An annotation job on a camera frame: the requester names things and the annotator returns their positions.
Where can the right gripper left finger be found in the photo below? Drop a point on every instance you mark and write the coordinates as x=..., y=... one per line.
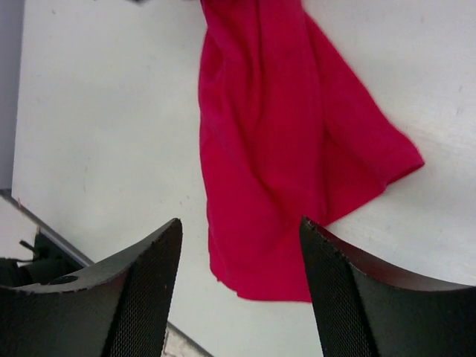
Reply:
x=116, y=307

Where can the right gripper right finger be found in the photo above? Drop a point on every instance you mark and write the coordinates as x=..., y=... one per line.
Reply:
x=365, y=306

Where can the red t shirt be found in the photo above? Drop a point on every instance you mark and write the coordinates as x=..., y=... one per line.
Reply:
x=287, y=130

